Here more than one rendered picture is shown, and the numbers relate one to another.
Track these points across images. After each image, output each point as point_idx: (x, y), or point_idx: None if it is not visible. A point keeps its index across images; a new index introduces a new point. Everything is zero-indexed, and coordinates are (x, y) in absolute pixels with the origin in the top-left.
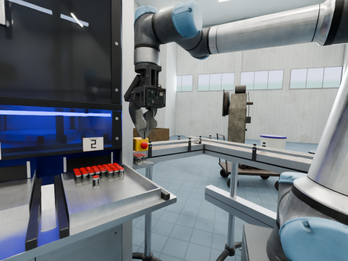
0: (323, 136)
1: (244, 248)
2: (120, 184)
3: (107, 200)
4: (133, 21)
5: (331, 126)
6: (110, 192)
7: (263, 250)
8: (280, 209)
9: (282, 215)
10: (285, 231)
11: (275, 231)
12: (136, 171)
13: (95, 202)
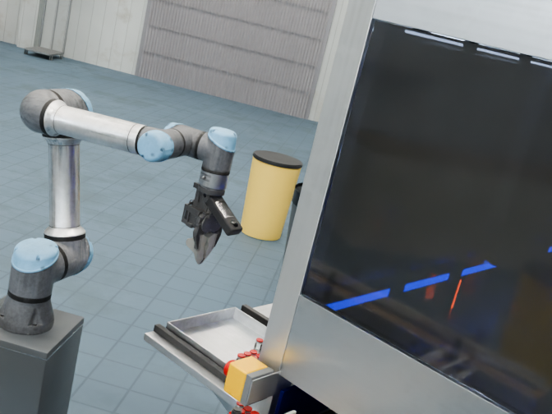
0: (78, 200)
1: (56, 356)
2: (229, 359)
3: (224, 336)
4: (325, 94)
5: (79, 193)
6: (231, 345)
7: (52, 330)
8: (74, 262)
9: (82, 256)
10: (93, 251)
11: (49, 304)
12: (227, 393)
13: (235, 334)
